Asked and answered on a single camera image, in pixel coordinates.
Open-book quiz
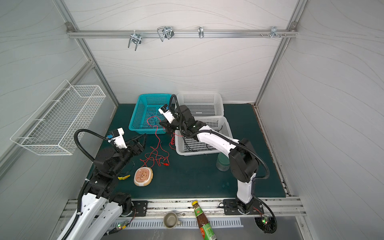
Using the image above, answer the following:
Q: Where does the yellow banana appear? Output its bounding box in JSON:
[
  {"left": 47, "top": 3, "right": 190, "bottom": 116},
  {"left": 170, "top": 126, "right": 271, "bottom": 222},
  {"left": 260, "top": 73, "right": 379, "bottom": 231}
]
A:
[{"left": 118, "top": 175, "right": 130, "bottom": 181}]

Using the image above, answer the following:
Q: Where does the small metal clip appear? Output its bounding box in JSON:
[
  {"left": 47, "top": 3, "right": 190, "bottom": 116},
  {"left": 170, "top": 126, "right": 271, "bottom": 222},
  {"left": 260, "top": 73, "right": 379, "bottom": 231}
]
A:
[{"left": 198, "top": 26, "right": 204, "bottom": 39}]

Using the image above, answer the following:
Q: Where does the metal double hook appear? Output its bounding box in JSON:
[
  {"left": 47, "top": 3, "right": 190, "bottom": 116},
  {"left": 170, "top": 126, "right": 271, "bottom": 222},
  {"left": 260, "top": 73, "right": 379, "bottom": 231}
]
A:
[{"left": 157, "top": 26, "right": 175, "bottom": 42}]

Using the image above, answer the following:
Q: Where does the sauce bottle green label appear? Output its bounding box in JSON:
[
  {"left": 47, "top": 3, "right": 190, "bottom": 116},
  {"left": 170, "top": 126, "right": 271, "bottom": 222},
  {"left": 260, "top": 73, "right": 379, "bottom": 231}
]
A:
[{"left": 192, "top": 201, "right": 217, "bottom": 240}]

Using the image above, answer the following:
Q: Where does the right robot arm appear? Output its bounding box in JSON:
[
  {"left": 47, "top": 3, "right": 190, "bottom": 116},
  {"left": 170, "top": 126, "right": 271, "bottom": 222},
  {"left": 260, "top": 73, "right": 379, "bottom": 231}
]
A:
[{"left": 159, "top": 95, "right": 270, "bottom": 215}]

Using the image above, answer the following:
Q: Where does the teal plastic basket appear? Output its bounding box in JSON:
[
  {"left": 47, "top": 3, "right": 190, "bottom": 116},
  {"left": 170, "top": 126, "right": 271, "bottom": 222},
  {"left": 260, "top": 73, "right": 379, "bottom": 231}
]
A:
[{"left": 129, "top": 94, "right": 171, "bottom": 135}]

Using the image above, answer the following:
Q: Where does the red cable bundle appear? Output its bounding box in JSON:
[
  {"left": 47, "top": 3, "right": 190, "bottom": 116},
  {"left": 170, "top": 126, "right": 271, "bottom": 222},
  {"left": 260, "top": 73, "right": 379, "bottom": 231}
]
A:
[{"left": 139, "top": 115, "right": 184, "bottom": 168}]

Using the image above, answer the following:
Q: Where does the white basket far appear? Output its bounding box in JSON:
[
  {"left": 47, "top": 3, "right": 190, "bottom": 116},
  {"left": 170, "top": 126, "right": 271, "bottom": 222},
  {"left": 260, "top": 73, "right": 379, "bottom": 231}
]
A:
[{"left": 177, "top": 92, "right": 224, "bottom": 117}]

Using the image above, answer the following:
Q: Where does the metal cup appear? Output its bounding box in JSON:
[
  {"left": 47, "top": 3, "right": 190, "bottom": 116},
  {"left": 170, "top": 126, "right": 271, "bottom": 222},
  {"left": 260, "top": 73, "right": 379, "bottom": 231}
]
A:
[{"left": 163, "top": 212, "right": 181, "bottom": 229}]

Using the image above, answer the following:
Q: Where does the white basket near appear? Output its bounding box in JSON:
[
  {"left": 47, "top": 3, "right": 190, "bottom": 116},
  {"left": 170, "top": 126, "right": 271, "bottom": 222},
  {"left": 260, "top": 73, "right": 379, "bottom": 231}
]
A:
[{"left": 175, "top": 116, "right": 233, "bottom": 156}]

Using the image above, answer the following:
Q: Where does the clear jar green lid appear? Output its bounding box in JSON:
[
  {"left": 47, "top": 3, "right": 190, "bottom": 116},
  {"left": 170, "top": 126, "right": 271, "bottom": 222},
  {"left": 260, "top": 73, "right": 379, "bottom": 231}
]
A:
[{"left": 216, "top": 153, "right": 230, "bottom": 172}]

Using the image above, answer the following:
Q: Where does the metal cross rail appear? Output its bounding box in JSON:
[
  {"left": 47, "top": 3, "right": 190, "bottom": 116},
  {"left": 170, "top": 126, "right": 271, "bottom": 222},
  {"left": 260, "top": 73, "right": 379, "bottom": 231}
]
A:
[{"left": 67, "top": 29, "right": 299, "bottom": 39}]

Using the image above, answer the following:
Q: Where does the metal u-bolt hook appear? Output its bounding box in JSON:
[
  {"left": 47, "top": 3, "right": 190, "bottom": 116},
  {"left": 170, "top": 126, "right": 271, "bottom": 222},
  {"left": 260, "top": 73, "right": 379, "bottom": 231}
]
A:
[{"left": 128, "top": 31, "right": 142, "bottom": 51}]

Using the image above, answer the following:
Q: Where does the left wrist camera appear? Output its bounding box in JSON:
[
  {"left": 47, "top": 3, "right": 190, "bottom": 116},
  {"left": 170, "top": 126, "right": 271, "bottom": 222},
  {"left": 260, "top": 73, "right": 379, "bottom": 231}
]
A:
[{"left": 106, "top": 128, "right": 127, "bottom": 149}]

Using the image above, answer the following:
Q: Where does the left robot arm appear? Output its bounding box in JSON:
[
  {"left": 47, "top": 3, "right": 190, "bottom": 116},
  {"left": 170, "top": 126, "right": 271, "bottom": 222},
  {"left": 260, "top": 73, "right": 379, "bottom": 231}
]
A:
[{"left": 58, "top": 128, "right": 147, "bottom": 240}]

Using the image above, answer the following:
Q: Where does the white wire wall basket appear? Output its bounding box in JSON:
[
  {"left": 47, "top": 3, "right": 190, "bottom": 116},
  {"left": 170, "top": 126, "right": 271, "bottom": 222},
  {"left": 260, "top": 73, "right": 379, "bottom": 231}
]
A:
[{"left": 10, "top": 80, "right": 106, "bottom": 156}]

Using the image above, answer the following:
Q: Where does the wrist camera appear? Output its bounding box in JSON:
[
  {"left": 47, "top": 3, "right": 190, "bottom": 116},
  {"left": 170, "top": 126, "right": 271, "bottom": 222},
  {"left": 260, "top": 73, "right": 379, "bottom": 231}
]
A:
[
  {"left": 106, "top": 128, "right": 127, "bottom": 149},
  {"left": 158, "top": 104, "right": 177, "bottom": 124}
]

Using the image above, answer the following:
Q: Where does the metal bracket hook right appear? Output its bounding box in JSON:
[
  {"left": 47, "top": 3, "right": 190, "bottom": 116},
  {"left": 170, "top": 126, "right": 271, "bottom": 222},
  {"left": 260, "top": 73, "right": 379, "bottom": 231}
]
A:
[{"left": 260, "top": 27, "right": 287, "bottom": 39}]

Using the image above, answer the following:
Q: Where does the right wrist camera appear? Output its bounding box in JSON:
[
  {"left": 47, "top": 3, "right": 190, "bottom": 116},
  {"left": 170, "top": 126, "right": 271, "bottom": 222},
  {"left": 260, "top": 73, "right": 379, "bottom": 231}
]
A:
[{"left": 158, "top": 104, "right": 177, "bottom": 124}]

